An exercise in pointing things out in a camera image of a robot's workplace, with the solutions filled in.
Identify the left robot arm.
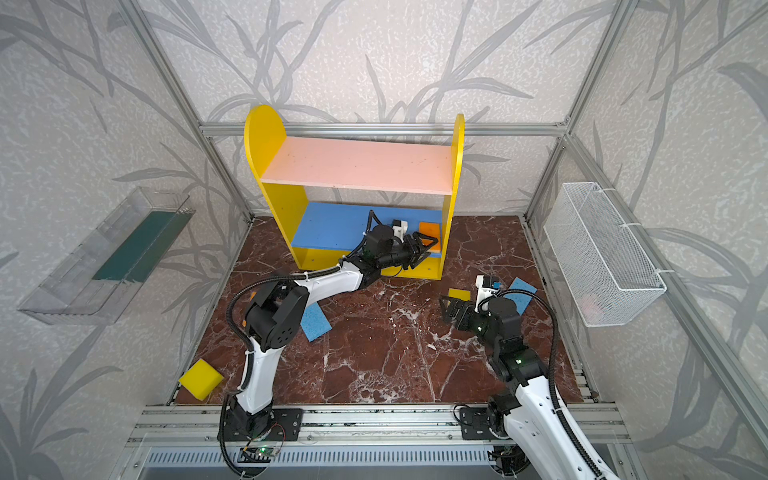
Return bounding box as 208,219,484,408
217,211,439,446

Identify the clear plastic wall bin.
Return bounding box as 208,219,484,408
18,187,195,326

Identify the left controller board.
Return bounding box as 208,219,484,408
237,445,282,464

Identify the yellow orange sponge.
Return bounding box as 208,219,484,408
418,222,441,254

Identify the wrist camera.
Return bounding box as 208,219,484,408
392,220,408,239
475,275,502,312

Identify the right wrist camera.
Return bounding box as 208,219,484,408
475,275,502,312

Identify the controller board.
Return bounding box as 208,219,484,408
237,445,282,464
488,446,531,478

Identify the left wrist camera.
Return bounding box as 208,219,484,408
392,220,408,239

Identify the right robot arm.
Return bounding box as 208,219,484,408
439,288,617,479

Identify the blue sponge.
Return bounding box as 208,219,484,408
301,303,332,342
505,277,537,316

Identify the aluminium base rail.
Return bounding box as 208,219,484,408
113,404,641,479

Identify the yellow shelf unit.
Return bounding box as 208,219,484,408
244,105,466,280

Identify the right controller board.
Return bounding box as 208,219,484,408
488,446,531,478

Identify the white wire mesh basket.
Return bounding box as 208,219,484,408
544,182,667,328

